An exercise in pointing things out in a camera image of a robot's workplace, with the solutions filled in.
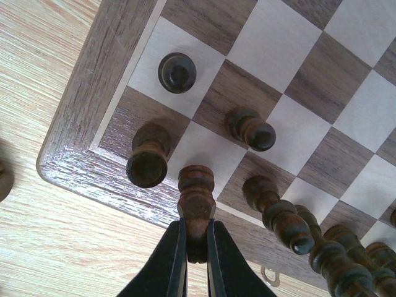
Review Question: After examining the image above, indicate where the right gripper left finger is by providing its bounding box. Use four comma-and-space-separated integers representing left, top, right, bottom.
118, 218, 187, 296

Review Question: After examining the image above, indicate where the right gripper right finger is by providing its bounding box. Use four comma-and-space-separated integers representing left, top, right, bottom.
207, 219, 275, 296

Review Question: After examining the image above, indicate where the dark knight chess piece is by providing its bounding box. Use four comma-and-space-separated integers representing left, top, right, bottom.
178, 165, 216, 264

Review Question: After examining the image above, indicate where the dark bishop chess piece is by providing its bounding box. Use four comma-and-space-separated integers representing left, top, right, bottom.
366, 242, 396, 273

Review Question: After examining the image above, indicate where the metal board latch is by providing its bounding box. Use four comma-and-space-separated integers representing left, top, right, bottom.
260, 265, 280, 288

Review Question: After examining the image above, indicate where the wooden chess board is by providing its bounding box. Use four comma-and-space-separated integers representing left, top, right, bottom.
37, 1, 395, 296

